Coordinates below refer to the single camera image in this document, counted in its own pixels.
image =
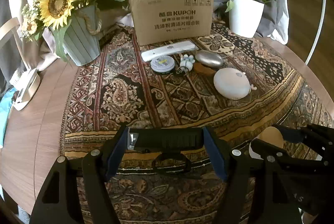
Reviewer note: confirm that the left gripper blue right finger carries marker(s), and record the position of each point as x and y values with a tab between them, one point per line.
235	170

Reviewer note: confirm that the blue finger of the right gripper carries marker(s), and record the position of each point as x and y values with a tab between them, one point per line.
268	154
318	138

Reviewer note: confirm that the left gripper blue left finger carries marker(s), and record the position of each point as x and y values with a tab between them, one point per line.
58	199

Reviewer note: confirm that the jar with wooden lid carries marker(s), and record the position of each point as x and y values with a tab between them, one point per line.
270	135

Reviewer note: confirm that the white round whale gadget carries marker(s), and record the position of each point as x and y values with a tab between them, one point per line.
232	83

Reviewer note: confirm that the black clip device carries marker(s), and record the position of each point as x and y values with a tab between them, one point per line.
170	143

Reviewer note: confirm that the brown wooden oval piece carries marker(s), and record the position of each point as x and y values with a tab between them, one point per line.
203	70

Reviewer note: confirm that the silver oval stone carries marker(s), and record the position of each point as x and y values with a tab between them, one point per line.
210	59

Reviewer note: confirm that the small nurse doll keychain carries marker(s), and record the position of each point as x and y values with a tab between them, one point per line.
186	64

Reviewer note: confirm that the round tin with label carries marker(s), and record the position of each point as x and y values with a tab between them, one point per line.
162	64

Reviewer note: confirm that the white long packaged item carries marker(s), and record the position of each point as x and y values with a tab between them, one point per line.
174	48

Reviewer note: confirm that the patterned persian rug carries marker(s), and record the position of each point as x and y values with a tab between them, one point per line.
119	88

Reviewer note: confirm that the light blue cloth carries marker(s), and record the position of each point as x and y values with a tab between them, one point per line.
5	107

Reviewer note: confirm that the white ribbed plant pot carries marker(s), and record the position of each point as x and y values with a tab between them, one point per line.
245	16

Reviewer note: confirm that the grey green flower pot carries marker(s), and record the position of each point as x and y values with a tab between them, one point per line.
78	38

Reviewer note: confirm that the brown cardboard box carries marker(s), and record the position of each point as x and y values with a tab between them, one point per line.
165	20

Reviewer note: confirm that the sunflower bouquet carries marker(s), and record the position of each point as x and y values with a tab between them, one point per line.
42	15

